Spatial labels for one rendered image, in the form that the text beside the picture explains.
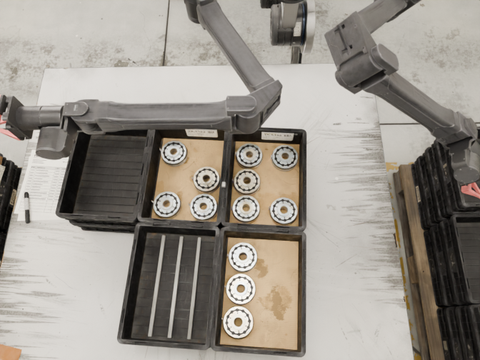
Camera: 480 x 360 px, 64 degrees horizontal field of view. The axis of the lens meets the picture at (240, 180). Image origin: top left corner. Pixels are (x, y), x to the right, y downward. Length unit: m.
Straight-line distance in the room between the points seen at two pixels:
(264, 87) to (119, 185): 0.86
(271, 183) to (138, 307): 0.67
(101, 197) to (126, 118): 0.71
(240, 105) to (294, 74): 1.07
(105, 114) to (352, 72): 0.55
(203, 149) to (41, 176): 0.74
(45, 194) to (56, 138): 0.90
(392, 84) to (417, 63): 2.16
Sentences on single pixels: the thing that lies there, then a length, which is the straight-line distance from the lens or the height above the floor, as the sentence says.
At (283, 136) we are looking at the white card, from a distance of 1.52.
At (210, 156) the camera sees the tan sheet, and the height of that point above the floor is 0.83.
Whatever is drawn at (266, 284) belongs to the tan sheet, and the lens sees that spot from 1.41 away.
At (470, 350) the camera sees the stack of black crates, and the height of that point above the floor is 0.40.
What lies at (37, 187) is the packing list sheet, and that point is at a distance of 1.87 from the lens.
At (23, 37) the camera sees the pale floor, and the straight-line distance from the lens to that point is 3.45.
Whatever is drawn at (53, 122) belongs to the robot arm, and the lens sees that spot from 0.99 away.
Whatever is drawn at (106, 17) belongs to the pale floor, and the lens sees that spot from 3.31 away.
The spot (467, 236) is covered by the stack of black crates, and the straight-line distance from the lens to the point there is 2.17.
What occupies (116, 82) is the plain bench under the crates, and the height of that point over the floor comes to 0.70.
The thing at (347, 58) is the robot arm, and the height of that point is 1.59.
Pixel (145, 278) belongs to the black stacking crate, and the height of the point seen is 0.83.
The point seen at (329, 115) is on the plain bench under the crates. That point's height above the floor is 0.70.
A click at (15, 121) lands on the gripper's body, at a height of 1.48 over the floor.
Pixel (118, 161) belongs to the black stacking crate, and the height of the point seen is 0.83.
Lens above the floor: 2.23
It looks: 69 degrees down
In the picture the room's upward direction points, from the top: 5 degrees counter-clockwise
